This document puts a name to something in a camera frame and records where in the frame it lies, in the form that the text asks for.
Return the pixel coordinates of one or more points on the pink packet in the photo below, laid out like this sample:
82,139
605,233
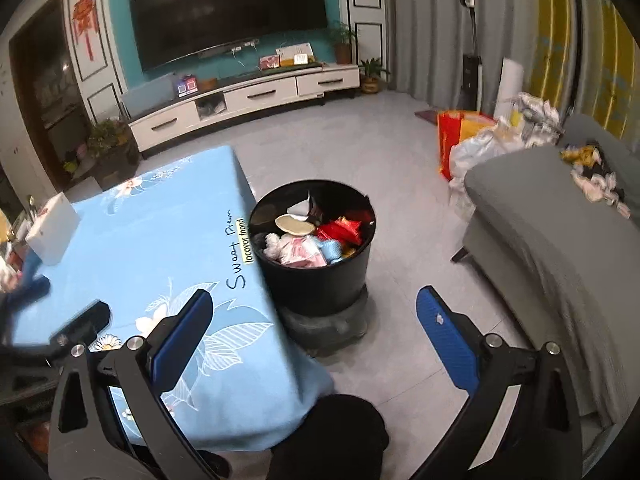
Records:
302,252

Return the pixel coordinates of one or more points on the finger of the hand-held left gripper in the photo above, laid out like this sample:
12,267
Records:
82,325
30,290

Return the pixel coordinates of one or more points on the grey curtain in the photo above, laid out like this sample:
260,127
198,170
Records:
425,25

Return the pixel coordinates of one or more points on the red yellow shopping bag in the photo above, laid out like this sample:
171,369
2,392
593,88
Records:
450,145

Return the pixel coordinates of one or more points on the dark floor mat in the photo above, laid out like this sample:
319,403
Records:
428,116

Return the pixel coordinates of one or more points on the white plastic bags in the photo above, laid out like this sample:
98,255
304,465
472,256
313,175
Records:
475,155

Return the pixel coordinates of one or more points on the cluster of bottles and jars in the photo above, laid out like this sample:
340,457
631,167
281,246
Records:
10,260

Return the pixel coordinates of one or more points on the grey bin stand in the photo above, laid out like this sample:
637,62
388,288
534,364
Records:
325,327

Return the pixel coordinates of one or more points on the small potted plant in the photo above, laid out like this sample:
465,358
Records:
374,77

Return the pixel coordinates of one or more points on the yellow curtain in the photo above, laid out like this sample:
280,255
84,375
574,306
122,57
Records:
585,35

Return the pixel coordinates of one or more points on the black trash bin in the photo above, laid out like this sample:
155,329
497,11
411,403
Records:
315,280

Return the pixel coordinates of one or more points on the yellow snack packet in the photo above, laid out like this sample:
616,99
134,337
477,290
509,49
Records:
351,250

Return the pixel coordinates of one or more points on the photo frame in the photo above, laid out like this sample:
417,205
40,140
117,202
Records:
270,62

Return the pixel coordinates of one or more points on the upright vacuum cleaner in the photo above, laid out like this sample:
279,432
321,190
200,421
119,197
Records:
471,65

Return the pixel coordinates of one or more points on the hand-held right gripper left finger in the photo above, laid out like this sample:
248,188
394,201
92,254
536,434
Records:
180,340

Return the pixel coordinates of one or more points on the person's dark trouser leg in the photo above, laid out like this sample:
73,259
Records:
330,440

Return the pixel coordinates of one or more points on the red wall knot decoration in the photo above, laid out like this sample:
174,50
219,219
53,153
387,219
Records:
84,20

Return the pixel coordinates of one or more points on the tall potted plant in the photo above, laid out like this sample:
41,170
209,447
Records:
342,42

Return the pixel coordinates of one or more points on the black television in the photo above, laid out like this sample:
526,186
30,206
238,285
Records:
225,15

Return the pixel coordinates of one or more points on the pile of wrappers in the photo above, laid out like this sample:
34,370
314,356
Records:
595,175

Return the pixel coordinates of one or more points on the dark crinkled plastic wrapper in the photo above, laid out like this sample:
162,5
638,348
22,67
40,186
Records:
305,205

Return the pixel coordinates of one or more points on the black stand with plants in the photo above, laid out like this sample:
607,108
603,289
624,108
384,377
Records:
112,155

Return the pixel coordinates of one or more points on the glass tank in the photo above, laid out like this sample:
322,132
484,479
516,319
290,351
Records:
147,96

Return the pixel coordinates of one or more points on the small display box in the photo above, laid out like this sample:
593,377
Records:
186,87

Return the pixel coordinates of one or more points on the white tv cabinet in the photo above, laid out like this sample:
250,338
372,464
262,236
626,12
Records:
250,95

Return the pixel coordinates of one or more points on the white box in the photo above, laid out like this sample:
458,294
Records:
52,230

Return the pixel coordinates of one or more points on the grey sofa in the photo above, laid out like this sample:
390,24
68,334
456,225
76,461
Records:
540,240

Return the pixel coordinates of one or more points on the white paper roll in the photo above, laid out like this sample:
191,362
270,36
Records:
507,87

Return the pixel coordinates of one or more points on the white paper cup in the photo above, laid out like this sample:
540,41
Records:
295,224

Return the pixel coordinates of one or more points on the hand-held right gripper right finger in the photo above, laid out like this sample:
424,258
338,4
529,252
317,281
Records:
445,340

